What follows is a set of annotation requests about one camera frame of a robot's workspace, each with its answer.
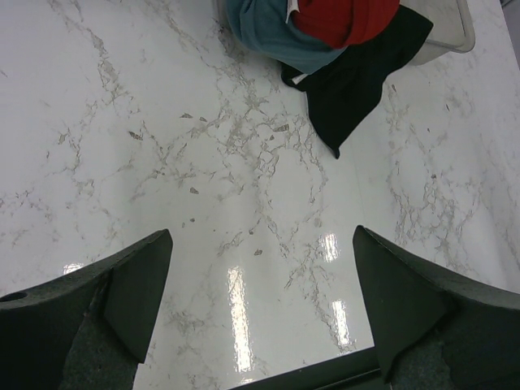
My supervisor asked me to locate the clear plastic bin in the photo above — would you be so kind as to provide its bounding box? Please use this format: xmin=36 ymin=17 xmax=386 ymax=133
xmin=401 ymin=0 xmax=475 ymax=65

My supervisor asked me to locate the red t shirt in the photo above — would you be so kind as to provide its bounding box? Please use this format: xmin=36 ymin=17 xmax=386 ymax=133
xmin=288 ymin=0 xmax=400 ymax=49

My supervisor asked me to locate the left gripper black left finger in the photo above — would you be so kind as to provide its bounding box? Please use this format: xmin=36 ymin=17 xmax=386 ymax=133
xmin=1 ymin=229 xmax=173 ymax=389

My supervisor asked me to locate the blue grey t shirt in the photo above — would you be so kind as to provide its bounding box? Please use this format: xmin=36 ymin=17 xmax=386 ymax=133
xmin=225 ymin=1 xmax=344 ymax=75

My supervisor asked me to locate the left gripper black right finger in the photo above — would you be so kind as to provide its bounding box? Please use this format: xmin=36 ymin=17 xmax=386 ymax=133
xmin=353 ymin=226 xmax=519 ymax=389

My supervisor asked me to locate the black crumpled t shirt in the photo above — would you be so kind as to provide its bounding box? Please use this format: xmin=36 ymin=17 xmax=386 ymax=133
xmin=280 ymin=6 xmax=434 ymax=158

